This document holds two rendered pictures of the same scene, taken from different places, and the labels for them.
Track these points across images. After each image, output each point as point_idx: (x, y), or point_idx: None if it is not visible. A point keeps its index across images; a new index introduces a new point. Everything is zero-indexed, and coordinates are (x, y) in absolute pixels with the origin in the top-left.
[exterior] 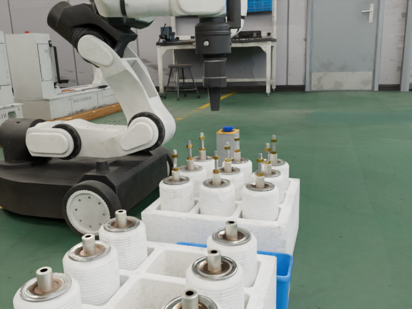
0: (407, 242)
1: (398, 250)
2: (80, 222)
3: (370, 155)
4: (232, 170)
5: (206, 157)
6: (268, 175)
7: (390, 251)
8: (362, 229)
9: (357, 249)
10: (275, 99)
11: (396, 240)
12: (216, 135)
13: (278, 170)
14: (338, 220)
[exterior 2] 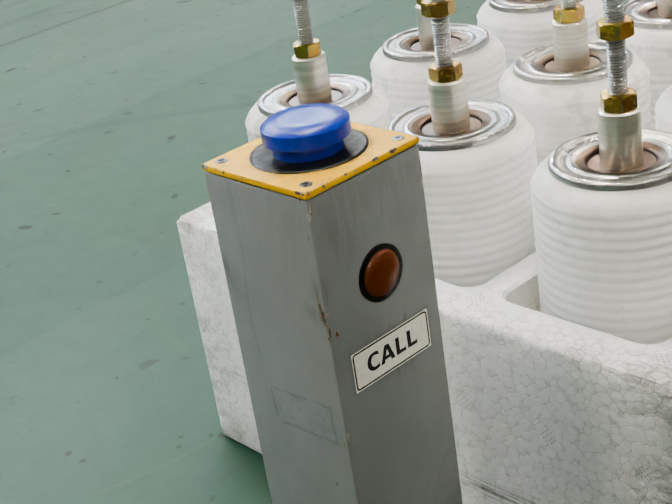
0: (17, 308)
1: (91, 290)
2: None
3: None
4: (548, 66)
5: (589, 168)
6: (453, 28)
7: (113, 291)
8: (31, 379)
9: (187, 309)
10: None
11: (29, 319)
12: (418, 155)
13: (386, 44)
14: (17, 443)
